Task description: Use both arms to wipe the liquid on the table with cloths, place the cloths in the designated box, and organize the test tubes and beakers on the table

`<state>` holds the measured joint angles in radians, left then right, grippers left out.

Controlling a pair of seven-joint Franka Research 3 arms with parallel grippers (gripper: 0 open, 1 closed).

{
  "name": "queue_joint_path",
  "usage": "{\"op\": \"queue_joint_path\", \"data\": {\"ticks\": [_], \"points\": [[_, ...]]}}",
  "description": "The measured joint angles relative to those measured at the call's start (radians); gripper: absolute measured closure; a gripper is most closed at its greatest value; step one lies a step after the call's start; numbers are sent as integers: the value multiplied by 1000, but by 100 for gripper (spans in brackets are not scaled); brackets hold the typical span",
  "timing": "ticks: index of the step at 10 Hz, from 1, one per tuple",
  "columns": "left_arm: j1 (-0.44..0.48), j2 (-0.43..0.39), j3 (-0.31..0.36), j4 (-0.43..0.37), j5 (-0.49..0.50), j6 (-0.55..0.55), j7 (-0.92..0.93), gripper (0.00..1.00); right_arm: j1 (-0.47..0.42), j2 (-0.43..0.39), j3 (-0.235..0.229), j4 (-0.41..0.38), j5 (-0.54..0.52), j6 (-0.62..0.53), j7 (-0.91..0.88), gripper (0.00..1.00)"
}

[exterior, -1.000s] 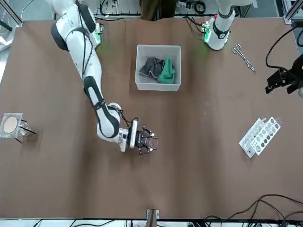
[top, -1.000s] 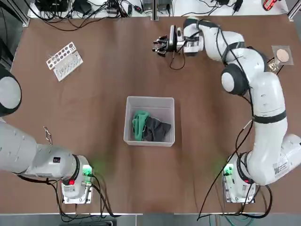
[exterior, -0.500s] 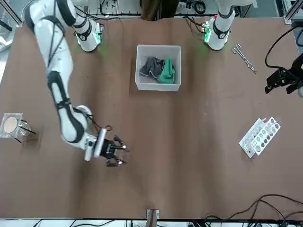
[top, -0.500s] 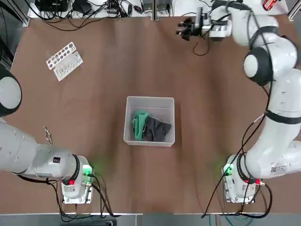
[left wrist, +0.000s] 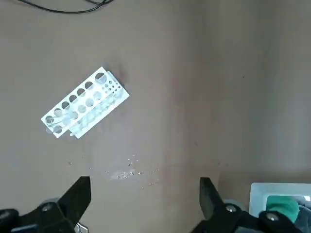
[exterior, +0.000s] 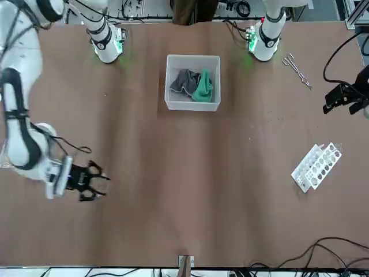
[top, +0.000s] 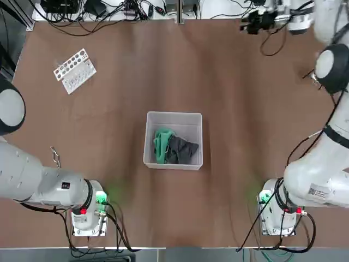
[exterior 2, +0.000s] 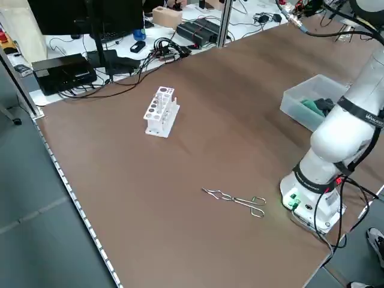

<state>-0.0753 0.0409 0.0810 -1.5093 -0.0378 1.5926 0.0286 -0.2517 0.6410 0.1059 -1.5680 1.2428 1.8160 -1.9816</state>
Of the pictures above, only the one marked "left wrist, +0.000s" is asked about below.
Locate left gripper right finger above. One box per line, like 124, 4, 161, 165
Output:
191, 177, 301, 233

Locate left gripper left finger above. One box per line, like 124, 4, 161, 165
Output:
0, 176, 92, 233

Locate green cloth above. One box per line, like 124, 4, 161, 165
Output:
266, 196, 300, 222

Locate dark grey cloth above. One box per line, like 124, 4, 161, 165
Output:
296, 203, 311, 233

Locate glass test tube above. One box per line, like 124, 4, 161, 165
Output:
45, 115, 65, 134

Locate translucent plastic storage box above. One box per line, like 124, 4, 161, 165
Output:
249, 182, 311, 233

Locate liquid droplets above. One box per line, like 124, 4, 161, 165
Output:
68, 152, 161, 189

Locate white test tube rack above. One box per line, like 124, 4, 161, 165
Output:
40, 67, 130, 139

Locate silver crucible tongs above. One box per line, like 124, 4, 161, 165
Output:
74, 222, 90, 233

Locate long black cable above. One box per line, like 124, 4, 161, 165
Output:
30, 0, 115, 14

